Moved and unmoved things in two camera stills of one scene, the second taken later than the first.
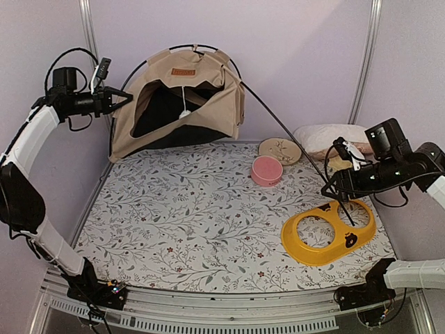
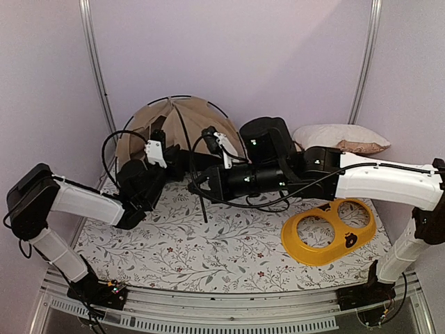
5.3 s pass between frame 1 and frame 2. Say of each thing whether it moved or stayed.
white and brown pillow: stayed
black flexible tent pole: moved
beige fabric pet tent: moved
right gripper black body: moved
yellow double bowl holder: stayed
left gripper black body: moved
